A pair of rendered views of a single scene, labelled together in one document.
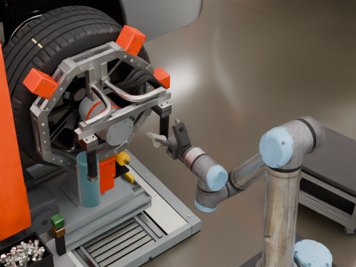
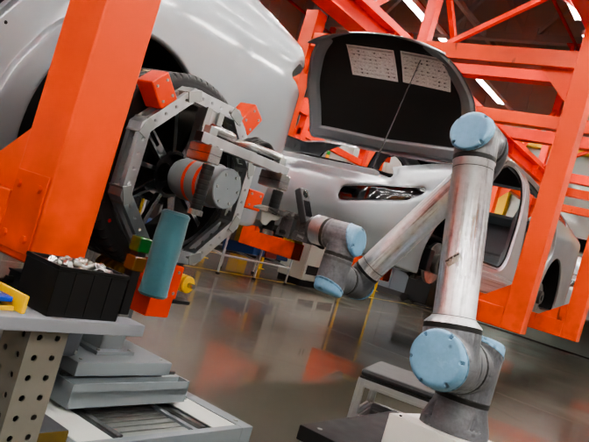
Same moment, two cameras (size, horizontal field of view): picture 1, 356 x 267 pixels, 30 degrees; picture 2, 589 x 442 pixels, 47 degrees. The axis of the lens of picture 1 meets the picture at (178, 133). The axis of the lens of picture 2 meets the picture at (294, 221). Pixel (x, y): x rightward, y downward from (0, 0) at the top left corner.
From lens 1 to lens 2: 186 cm
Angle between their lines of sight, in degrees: 44
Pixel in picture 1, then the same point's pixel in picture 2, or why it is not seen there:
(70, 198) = (86, 345)
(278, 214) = (471, 217)
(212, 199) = (344, 272)
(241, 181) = (378, 260)
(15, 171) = (108, 153)
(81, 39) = (202, 83)
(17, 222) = (70, 247)
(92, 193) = (166, 268)
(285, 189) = (482, 182)
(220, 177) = (361, 236)
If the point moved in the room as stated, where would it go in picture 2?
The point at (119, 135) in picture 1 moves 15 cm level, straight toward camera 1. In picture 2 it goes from (225, 194) to (238, 196)
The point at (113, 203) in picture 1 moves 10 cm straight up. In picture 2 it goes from (146, 365) to (154, 336)
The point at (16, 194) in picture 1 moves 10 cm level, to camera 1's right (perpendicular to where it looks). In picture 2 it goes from (91, 194) to (130, 205)
